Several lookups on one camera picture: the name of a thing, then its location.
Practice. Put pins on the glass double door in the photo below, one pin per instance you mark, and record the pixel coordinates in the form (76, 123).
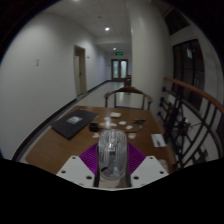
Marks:
(119, 69)

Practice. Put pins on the green exit sign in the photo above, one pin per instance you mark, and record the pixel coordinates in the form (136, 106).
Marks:
(119, 53)

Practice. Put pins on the pale side door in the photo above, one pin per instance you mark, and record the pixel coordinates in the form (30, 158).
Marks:
(80, 70)

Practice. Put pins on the small white round pad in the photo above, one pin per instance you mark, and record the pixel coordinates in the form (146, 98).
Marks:
(129, 127)
(122, 123)

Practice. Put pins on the dark framed window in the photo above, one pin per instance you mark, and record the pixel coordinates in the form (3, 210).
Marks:
(188, 71)

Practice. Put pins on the wooden handrail black metal railing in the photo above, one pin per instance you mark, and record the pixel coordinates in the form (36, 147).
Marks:
(193, 110)

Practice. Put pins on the small black box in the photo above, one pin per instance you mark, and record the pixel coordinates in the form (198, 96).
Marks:
(93, 127)

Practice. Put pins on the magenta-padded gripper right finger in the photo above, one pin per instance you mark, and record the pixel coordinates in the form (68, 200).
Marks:
(149, 169)

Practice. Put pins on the white paper note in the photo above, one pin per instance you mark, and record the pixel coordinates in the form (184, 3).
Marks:
(158, 140)

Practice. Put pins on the wooden armchair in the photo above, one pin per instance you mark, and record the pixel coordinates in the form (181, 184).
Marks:
(128, 90)

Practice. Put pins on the distant wooden chair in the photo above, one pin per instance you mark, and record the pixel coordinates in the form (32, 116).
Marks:
(127, 81)

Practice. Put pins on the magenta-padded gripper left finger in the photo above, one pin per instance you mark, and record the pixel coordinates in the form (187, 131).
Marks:
(77, 168)

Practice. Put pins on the round ceiling light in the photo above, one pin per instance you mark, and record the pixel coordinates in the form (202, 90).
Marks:
(107, 29)
(114, 49)

